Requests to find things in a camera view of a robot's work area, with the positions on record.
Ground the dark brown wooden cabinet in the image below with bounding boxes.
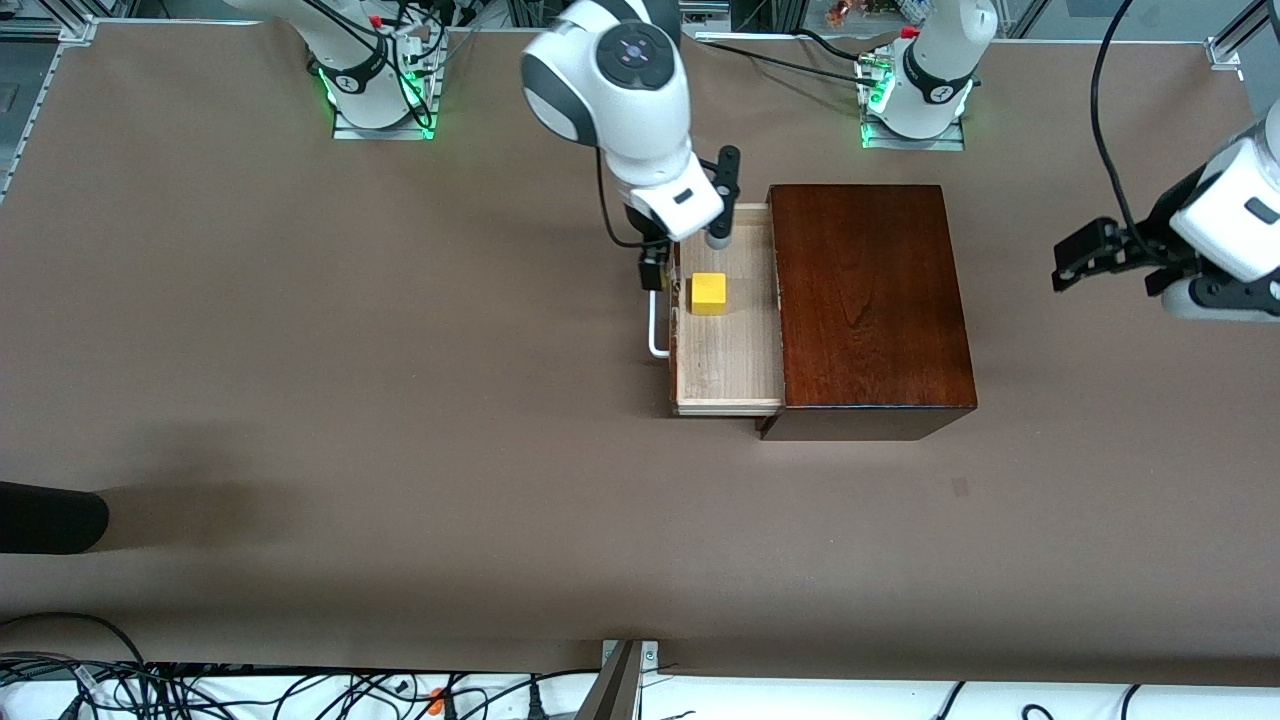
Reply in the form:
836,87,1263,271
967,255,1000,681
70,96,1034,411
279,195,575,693
757,184,979,442

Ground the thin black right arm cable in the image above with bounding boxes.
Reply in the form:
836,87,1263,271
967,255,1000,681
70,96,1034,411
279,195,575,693
375,0,451,111

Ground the black padded cylinder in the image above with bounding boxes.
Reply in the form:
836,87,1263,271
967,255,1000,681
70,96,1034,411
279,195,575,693
0,481,110,555

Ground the grey metal bracket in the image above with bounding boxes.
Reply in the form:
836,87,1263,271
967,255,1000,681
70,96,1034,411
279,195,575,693
578,640,661,720

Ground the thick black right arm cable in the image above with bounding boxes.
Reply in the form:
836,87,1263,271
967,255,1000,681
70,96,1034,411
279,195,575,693
596,148,651,251

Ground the long black table cable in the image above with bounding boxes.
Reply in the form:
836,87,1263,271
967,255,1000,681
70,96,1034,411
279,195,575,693
695,38,886,89

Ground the aluminium frame rail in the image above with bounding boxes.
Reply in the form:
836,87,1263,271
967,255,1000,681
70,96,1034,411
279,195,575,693
0,15,96,201

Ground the black looped cable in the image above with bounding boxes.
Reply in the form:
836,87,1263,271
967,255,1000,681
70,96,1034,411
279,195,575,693
0,612,151,681

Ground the short black table cable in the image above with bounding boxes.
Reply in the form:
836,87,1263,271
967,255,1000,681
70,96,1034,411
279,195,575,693
790,27,876,63

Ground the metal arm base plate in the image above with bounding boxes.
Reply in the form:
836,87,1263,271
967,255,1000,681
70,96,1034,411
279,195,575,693
862,118,967,152
332,95,439,141

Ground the aluminium frame corner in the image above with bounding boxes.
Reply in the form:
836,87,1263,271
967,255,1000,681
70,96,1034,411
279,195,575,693
1207,0,1280,71

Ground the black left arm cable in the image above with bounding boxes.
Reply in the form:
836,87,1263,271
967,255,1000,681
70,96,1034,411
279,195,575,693
1090,0,1151,236

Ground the dark brown wooden box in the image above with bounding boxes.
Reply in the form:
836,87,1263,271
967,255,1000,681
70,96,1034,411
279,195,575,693
648,203,786,418

